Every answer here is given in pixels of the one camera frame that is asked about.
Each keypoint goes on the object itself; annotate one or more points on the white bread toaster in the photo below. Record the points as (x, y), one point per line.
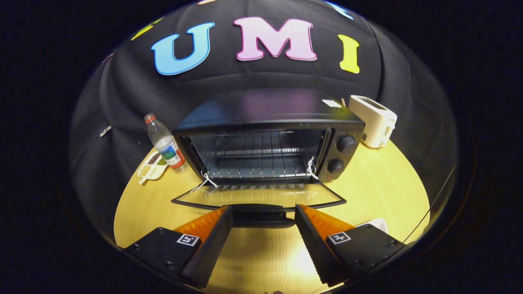
(374, 118)

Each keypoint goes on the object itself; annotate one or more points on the clear plastic water bottle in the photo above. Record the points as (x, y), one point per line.
(165, 143)

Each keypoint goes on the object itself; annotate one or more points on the black toaster oven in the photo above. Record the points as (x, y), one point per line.
(265, 110)

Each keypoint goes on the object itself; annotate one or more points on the black backdrop cloth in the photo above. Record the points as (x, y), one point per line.
(265, 77)

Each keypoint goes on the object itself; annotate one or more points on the small metal clip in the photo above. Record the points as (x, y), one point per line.
(105, 131)

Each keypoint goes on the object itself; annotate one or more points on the white dish with beans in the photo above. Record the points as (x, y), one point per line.
(152, 166)

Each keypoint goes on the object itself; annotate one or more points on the white square tray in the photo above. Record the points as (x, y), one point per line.
(376, 223)

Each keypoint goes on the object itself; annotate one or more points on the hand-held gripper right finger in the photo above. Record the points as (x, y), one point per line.
(316, 245)

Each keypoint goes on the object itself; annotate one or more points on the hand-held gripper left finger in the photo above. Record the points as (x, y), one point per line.
(212, 245)

